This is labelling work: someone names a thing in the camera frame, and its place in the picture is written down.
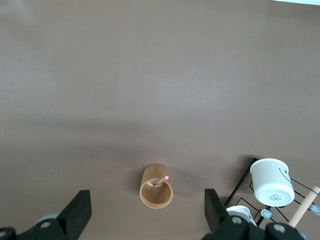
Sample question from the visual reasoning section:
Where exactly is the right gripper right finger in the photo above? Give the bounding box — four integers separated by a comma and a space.
201, 187, 305, 240

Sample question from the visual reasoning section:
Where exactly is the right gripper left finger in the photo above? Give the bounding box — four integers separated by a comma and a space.
0, 189, 93, 240

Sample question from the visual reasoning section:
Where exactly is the pink chopstick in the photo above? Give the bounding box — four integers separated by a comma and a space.
154, 175, 170, 187

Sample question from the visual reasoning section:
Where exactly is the white cup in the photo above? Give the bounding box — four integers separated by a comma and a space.
249, 157, 296, 208
224, 205, 257, 227

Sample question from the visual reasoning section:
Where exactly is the bamboo cylinder cup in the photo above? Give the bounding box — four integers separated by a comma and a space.
138, 162, 174, 209

